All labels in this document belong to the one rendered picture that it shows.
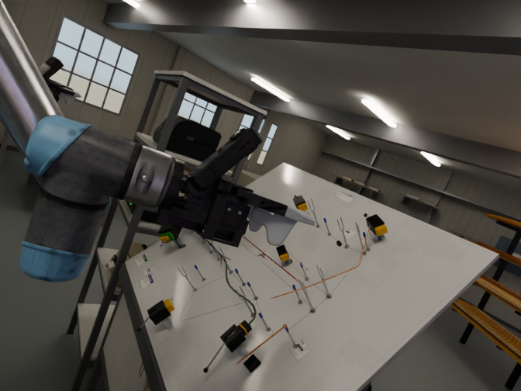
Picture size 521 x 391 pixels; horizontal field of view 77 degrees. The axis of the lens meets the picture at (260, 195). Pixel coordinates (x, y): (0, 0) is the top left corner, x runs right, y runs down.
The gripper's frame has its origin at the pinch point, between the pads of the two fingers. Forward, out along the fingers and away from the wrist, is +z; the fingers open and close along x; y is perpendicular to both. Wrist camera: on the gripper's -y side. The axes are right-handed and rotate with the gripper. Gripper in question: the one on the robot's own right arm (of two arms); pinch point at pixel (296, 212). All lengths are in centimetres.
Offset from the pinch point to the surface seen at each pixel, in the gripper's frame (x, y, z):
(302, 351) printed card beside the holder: -33, 38, 35
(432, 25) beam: -118, -133, 110
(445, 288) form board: -21, 7, 66
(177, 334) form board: -66, 55, 8
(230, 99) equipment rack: -126, -42, 10
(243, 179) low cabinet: -760, -23, 241
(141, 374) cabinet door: -77, 78, 3
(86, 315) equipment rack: -182, 110, -20
